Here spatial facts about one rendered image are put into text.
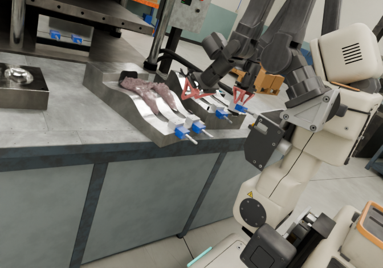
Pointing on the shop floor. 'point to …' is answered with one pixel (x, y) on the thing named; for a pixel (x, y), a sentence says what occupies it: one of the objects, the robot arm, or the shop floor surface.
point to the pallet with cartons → (263, 81)
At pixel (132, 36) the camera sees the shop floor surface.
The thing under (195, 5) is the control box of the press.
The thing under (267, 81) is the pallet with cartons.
